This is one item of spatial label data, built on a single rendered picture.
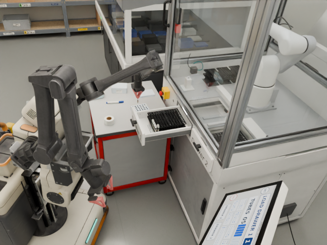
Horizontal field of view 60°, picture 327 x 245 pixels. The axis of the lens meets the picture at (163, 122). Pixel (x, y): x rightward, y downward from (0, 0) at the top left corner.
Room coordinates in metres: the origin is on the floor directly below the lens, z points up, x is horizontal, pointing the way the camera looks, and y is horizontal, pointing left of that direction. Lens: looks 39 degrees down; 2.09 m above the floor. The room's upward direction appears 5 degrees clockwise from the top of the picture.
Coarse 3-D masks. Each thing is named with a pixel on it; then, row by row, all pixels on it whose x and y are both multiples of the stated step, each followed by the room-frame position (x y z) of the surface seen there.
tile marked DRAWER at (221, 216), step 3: (228, 204) 0.78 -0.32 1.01; (231, 204) 0.77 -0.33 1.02; (225, 207) 0.77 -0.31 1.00; (228, 207) 0.76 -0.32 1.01; (222, 210) 0.76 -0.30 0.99; (225, 210) 0.75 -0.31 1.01; (219, 213) 0.75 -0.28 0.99; (222, 213) 0.74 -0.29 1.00; (225, 213) 0.73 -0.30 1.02; (219, 216) 0.73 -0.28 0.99; (222, 216) 0.72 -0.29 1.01; (219, 219) 0.71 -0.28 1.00; (222, 219) 0.70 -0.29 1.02
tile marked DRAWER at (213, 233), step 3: (216, 225) 0.68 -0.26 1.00; (219, 225) 0.67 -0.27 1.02; (213, 228) 0.66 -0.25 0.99; (216, 228) 0.66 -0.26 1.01; (210, 231) 0.65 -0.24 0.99; (213, 231) 0.65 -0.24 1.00; (216, 231) 0.64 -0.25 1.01; (210, 234) 0.64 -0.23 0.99; (213, 234) 0.63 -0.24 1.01; (216, 234) 0.62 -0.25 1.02; (207, 237) 0.63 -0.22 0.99; (210, 237) 0.62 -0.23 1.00; (213, 237) 0.61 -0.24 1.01; (207, 240) 0.61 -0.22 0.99
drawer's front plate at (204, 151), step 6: (192, 132) 1.38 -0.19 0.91; (198, 138) 1.31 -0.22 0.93; (192, 144) 1.36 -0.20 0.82; (204, 144) 1.25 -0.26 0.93; (204, 150) 1.21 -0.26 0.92; (204, 156) 1.20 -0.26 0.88; (210, 156) 1.16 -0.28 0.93; (204, 162) 1.19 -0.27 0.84; (210, 162) 1.13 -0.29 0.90; (210, 168) 1.13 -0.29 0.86
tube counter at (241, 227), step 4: (248, 216) 0.65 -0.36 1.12; (240, 220) 0.65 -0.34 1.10; (244, 220) 0.64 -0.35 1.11; (248, 220) 0.63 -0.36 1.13; (240, 224) 0.63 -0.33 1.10; (244, 224) 0.62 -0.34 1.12; (236, 228) 0.61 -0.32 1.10; (240, 228) 0.60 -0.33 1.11; (244, 228) 0.59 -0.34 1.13; (236, 232) 0.59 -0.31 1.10; (240, 232) 0.58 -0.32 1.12; (236, 236) 0.57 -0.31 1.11; (240, 236) 0.56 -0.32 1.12; (232, 240) 0.56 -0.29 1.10; (236, 240) 0.55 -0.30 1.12; (232, 244) 0.54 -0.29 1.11; (236, 244) 0.53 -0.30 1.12
